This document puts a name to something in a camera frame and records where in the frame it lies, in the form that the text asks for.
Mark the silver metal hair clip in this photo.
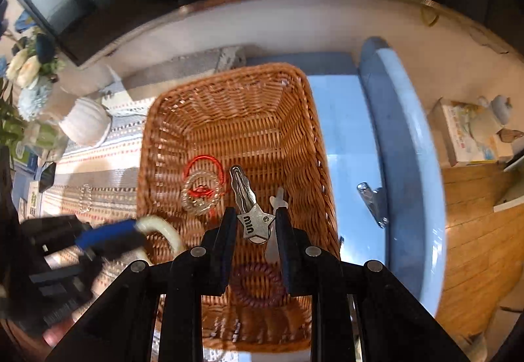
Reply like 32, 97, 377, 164
356, 182, 389, 228

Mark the red cord bracelet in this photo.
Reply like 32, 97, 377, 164
184, 155, 227, 199

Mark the white ribbed vase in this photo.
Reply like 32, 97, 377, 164
58, 97, 112, 146

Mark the light blue teapot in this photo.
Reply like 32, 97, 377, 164
477, 95, 514, 126

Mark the brown wicker basket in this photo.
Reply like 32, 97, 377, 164
136, 62, 341, 353

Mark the clear coil hair tie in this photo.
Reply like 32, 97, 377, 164
181, 171, 222, 216

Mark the white hair clip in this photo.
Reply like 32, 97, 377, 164
264, 187, 290, 264

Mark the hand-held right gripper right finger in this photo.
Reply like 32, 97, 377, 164
275, 207, 468, 362

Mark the dark red coil hair tie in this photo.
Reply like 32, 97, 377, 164
231, 263, 288, 309

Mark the white and blue flower bouquet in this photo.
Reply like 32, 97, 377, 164
0, 24, 68, 150

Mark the black phone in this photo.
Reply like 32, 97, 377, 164
38, 162, 57, 194

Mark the silver chain bracelet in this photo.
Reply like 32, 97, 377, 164
78, 184, 94, 217

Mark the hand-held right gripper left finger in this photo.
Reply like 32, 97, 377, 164
45, 207, 239, 362

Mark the white printed cardboard box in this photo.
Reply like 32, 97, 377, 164
428, 98, 512, 167

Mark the silver star hair clip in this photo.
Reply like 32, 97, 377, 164
229, 164, 276, 245

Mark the blue upholstered seat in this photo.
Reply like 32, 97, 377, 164
246, 36, 448, 317

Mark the grey rug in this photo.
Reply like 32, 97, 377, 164
123, 45, 248, 90

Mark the striped woven table cloth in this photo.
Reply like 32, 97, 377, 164
41, 81, 158, 225

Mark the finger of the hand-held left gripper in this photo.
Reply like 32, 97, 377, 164
75, 219, 142, 251
84, 240, 147, 266

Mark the cream bangle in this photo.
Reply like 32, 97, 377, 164
135, 215, 187, 265

